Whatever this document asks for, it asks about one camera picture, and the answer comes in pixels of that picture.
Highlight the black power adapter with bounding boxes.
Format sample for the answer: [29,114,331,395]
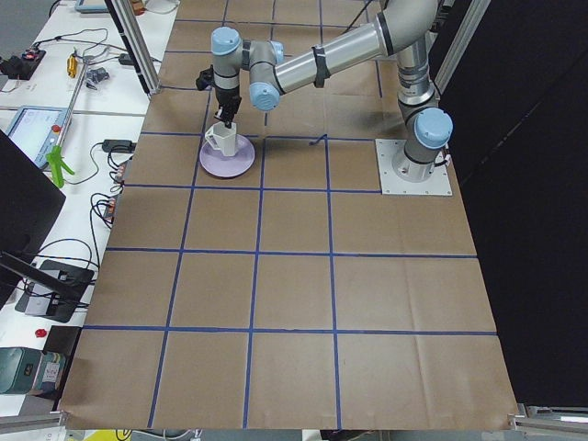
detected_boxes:
[102,139,136,153]

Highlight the aluminium frame post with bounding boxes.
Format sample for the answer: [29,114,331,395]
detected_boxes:
[105,0,161,96]

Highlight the lilac plate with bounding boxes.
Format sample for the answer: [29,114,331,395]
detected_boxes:
[199,135,255,178]

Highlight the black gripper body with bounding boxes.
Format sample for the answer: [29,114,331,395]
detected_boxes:
[215,86,242,116]

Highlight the green handled reacher stick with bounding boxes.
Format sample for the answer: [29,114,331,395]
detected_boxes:
[46,57,90,188]

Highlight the yellow tool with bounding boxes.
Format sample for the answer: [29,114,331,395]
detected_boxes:
[66,53,78,78]

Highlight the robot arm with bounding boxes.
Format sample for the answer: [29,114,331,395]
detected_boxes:
[196,1,453,182]

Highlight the black cables bundle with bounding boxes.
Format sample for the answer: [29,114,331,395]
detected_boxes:
[27,137,137,272]

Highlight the blue teach pendant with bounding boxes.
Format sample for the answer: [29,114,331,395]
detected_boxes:
[6,106,66,169]

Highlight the black monitor stand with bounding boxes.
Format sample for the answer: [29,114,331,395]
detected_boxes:
[1,251,95,322]

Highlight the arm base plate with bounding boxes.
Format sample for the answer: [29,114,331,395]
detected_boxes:
[375,139,453,197]

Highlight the white faceted cup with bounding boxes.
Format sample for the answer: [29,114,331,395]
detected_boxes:
[205,121,237,157]

